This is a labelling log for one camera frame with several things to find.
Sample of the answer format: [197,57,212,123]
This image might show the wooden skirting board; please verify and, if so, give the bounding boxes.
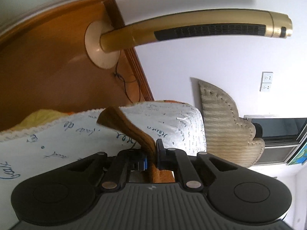
[103,0,154,101]

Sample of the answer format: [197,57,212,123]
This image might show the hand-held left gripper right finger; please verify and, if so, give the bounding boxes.
[155,138,243,190]

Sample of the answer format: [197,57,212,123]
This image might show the colourful picture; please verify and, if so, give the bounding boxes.
[287,142,307,166]

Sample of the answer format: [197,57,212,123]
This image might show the brown garment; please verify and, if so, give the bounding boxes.
[97,106,176,184]

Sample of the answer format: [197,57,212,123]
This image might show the white script-printed blanket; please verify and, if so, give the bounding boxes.
[0,101,207,223]

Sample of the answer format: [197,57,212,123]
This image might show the black fan power cable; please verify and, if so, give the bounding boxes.
[113,57,142,102]

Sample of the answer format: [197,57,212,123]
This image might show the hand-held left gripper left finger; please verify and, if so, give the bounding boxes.
[65,149,150,190]

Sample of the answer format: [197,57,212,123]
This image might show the dark window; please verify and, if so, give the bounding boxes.
[244,115,307,166]

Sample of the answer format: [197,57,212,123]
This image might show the yellow cloth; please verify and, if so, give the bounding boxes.
[20,109,72,127]

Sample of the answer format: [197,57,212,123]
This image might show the white wall socket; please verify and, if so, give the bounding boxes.
[259,71,274,92]

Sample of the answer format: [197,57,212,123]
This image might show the beige woven mat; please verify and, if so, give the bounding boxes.
[198,80,266,168]

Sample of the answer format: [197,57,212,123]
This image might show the gold tower fan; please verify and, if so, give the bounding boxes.
[84,9,293,69]

